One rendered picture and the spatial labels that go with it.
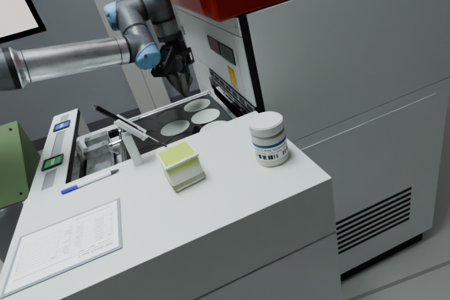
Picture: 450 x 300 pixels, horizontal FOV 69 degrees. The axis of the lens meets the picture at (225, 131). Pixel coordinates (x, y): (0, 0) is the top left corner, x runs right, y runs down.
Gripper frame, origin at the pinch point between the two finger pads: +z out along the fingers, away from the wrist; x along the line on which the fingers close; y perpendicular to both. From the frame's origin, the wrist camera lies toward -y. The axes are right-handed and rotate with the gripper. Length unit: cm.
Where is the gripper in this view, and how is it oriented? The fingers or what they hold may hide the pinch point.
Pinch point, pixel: (183, 94)
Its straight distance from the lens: 112.1
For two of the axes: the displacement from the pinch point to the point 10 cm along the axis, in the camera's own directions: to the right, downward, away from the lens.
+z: 2.3, 8.4, 4.9
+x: -9.0, 0.0, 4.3
